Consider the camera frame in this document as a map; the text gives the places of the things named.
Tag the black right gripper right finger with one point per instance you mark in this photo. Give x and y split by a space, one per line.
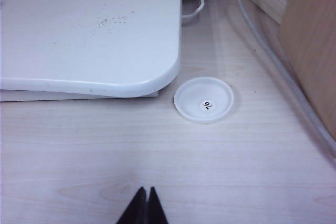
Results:
156 211

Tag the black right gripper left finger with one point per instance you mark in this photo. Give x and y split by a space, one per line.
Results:
135 211

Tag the white round plastic lid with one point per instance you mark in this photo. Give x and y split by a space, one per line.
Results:
189 98

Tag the white raised desk board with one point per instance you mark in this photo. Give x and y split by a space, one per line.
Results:
78 37

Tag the light brown wooden panel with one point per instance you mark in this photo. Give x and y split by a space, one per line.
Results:
315 37

